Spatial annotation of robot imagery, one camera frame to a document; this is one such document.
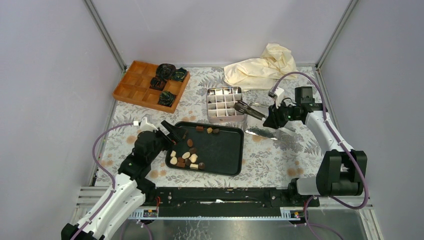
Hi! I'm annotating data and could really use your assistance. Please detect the floral table mat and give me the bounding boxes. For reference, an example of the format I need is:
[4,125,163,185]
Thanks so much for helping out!
[94,67,322,187]

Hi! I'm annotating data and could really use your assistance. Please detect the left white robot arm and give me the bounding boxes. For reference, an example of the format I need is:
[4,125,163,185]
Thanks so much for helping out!
[60,117,188,240]

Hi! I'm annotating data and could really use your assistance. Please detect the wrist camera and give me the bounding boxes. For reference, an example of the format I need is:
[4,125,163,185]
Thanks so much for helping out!
[268,87,285,109]
[132,117,159,133]

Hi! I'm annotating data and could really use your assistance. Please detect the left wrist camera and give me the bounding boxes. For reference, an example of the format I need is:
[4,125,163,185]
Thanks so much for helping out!
[132,117,159,133]

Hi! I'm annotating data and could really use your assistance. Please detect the silver metal tray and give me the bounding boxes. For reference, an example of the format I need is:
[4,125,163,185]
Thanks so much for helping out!
[243,115,296,140]

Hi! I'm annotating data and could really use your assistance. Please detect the black plastic tray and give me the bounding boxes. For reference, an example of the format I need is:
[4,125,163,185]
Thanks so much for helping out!
[165,121,244,176]

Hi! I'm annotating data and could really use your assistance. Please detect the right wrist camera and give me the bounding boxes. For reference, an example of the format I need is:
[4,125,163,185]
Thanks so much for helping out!
[268,87,285,109]

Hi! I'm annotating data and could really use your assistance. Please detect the dark paper cup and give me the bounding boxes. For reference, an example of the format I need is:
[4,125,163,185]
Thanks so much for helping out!
[157,91,176,107]
[156,63,176,80]
[170,67,188,83]
[149,77,167,91]

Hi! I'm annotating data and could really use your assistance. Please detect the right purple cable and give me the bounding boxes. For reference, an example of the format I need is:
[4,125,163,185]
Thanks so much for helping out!
[269,71,370,240]

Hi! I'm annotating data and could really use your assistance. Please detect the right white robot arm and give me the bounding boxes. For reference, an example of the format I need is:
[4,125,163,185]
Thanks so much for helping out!
[263,86,368,206]

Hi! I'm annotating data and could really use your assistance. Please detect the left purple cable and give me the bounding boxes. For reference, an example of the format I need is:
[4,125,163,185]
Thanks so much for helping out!
[69,122,137,240]

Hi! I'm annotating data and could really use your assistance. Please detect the orange compartment box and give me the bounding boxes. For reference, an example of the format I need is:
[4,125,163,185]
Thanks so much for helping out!
[112,60,191,113]

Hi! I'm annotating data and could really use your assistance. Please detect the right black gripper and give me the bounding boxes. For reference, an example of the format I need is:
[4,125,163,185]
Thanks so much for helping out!
[262,99,300,130]

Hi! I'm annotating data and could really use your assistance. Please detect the metal serving tongs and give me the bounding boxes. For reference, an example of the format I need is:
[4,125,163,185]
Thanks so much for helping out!
[234,100,266,121]

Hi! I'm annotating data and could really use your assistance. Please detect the white oval chocolate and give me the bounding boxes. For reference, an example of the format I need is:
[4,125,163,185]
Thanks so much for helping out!
[181,152,191,160]

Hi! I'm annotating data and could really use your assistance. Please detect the purple cable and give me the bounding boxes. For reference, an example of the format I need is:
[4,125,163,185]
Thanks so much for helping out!
[269,71,370,240]
[69,122,137,240]

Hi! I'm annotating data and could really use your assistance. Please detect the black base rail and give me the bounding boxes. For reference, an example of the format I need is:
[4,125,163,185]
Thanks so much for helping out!
[143,187,320,219]

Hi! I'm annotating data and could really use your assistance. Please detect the cream cloth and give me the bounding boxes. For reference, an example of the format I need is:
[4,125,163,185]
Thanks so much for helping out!
[223,43,297,92]

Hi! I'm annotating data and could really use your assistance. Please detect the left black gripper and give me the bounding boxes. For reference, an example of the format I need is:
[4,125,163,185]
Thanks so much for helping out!
[148,121,188,164]

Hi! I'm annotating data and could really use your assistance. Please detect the pink grid box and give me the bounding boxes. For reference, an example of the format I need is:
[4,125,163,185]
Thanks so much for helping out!
[206,86,245,124]

